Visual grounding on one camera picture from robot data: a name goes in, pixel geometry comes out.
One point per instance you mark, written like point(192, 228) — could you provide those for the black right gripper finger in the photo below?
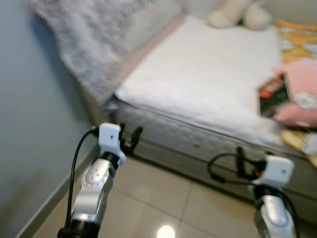
point(241, 161)
point(269, 153)

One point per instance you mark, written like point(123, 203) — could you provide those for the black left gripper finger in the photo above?
point(135, 136)
point(124, 130)

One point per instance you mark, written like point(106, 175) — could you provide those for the pink plush pillow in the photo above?
point(302, 84)

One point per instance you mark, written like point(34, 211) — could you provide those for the green and red book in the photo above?
point(275, 96)

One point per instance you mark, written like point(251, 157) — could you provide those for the white quilted mattress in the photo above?
point(208, 74)

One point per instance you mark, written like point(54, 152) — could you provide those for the grey patterned blanket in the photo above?
point(94, 39)

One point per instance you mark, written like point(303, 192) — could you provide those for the yellow cartoon egg duvet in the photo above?
point(297, 42)

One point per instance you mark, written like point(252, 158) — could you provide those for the beige plush toy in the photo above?
point(237, 15)

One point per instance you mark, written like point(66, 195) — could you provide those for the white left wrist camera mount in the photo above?
point(109, 138)

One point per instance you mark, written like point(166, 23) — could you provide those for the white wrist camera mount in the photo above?
point(109, 138)
point(278, 171)

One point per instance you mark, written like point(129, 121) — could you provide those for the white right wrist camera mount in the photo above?
point(278, 171)

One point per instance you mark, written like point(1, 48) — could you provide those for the beige bed frame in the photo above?
point(146, 49)

